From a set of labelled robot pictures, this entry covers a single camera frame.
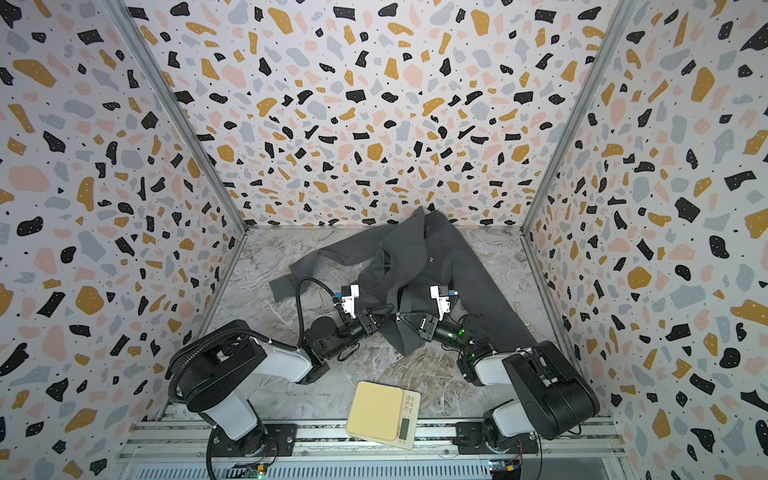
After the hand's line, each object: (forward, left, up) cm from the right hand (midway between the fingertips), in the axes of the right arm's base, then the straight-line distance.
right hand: (398, 317), depth 76 cm
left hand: (+2, +1, +2) cm, 3 cm away
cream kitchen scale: (-19, +3, -16) cm, 25 cm away
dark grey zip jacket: (+22, -3, -10) cm, 24 cm away
